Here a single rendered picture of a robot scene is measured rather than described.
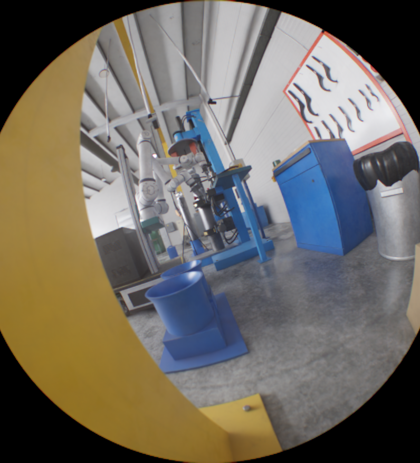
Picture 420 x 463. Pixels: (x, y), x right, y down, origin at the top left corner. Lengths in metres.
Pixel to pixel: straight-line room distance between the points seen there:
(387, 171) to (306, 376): 1.00
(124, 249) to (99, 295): 1.37
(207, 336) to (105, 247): 1.23
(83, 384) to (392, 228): 1.25
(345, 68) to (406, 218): 1.88
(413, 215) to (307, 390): 1.00
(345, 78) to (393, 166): 1.63
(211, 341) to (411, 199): 1.29
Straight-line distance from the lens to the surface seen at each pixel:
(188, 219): 3.91
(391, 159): 1.07
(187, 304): 0.69
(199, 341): 0.78
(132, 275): 1.57
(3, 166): 0.17
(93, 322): 0.18
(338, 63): 2.59
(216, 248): 2.61
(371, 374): 0.66
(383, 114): 2.25
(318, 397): 0.61
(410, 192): 1.14
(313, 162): 1.37
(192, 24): 6.97
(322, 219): 1.46
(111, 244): 1.60
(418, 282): 0.72
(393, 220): 1.15
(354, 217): 1.55
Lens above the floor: 0.57
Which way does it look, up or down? 2 degrees down
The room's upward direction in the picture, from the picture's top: 20 degrees counter-clockwise
